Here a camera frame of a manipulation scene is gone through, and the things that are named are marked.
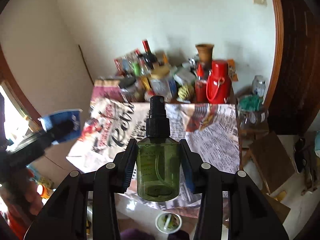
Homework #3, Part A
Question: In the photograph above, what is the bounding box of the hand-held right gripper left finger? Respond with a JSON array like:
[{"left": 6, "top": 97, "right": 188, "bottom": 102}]
[{"left": 25, "top": 138, "right": 138, "bottom": 240}]

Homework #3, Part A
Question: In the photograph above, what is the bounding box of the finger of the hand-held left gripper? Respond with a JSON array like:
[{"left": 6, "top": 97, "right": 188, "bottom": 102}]
[{"left": 45, "top": 119, "right": 81, "bottom": 146}]

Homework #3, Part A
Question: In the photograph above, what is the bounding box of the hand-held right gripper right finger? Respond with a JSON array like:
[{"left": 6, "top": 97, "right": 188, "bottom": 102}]
[{"left": 179, "top": 139, "right": 290, "bottom": 240}]

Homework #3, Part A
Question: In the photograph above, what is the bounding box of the green spray bottle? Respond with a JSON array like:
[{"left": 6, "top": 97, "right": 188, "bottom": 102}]
[{"left": 136, "top": 96, "right": 181, "bottom": 201}]

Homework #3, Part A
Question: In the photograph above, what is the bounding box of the white bucket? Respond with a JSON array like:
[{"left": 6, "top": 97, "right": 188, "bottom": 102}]
[{"left": 155, "top": 212, "right": 182, "bottom": 234}]

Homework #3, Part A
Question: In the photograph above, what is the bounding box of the person's left hand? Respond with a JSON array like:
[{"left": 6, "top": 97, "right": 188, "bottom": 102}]
[{"left": 20, "top": 177, "right": 43, "bottom": 217}]

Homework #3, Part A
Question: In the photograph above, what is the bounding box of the blue printed plastic bag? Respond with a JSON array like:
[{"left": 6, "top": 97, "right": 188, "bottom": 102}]
[{"left": 27, "top": 167, "right": 54, "bottom": 188}]

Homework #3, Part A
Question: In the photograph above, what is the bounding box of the orange lid jar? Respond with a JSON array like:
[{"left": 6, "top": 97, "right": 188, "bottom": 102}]
[{"left": 37, "top": 184, "right": 54, "bottom": 198}]

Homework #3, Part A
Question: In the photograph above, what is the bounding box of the printed newspaper-style tablecloth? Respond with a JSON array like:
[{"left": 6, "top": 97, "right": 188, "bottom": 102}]
[{"left": 66, "top": 97, "right": 240, "bottom": 209}]

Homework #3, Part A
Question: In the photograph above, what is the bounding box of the pink printed woven sack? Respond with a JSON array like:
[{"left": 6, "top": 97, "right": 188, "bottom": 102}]
[{"left": 91, "top": 79, "right": 125, "bottom": 103}]

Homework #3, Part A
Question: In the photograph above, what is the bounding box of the black lid plastic jar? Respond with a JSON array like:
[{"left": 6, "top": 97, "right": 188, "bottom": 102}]
[{"left": 119, "top": 77, "right": 144, "bottom": 102}]

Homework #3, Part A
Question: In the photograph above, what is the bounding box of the yellow green spiky ball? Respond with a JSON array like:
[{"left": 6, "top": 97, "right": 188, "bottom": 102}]
[{"left": 177, "top": 84, "right": 195, "bottom": 102}]

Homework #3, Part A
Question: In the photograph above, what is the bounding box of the wooden chair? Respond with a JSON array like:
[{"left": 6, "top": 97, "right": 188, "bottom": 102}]
[{"left": 241, "top": 131, "right": 297, "bottom": 195}]

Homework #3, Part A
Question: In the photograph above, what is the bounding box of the brown glass jar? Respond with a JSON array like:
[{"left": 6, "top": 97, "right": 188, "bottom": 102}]
[{"left": 244, "top": 111, "right": 268, "bottom": 125}]

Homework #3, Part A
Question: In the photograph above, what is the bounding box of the slim red bottle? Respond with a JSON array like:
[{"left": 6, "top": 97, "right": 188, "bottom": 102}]
[{"left": 195, "top": 64, "right": 208, "bottom": 103}]

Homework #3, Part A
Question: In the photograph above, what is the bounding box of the red snack bag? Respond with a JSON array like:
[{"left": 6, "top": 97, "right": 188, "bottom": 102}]
[{"left": 114, "top": 52, "right": 140, "bottom": 74}]

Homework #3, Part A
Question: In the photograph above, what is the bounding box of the gold lid plastic jar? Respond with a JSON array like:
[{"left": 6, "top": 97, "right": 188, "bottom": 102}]
[{"left": 149, "top": 67, "right": 173, "bottom": 100}]

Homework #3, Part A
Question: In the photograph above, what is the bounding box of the clear bottle yellow label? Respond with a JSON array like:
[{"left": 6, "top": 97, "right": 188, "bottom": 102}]
[{"left": 139, "top": 57, "right": 152, "bottom": 90}]

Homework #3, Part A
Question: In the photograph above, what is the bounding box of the red thermos flask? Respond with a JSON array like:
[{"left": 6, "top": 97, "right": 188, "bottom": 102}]
[{"left": 206, "top": 60, "right": 232, "bottom": 104}]

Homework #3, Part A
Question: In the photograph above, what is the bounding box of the crumpled plastic packaging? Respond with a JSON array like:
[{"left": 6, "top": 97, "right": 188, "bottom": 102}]
[{"left": 175, "top": 67, "right": 197, "bottom": 85}]

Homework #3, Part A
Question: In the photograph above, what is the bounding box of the clear glass jar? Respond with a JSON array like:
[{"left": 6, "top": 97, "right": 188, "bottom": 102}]
[{"left": 252, "top": 75, "right": 266, "bottom": 97}]

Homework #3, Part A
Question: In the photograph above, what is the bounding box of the dark wine bottle red cap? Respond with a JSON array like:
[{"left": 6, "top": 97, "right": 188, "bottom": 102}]
[{"left": 142, "top": 39, "right": 158, "bottom": 69}]

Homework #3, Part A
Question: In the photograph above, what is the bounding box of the brown ceramic vase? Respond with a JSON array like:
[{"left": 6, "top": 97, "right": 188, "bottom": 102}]
[{"left": 195, "top": 44, "right": 215, "bottom": 67}]

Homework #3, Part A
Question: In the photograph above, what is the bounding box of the dark wooden door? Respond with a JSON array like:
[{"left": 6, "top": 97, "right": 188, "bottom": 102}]
[{"left": 266, "top": 0, "right": 320, "bottom": 135}]

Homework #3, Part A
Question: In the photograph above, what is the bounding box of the brown wooden window frame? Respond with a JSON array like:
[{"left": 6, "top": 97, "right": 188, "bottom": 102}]
[{"left": 0, "top": 45, "right": 42, "bottom": 128}]

